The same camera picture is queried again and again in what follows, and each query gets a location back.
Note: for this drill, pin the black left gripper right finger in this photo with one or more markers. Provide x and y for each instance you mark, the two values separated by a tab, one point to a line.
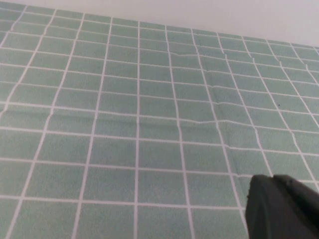
301	206

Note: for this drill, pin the green checkered tablecloth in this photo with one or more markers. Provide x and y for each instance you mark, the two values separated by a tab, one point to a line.
124	124

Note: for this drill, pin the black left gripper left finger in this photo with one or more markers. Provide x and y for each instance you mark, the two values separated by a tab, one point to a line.
264	211

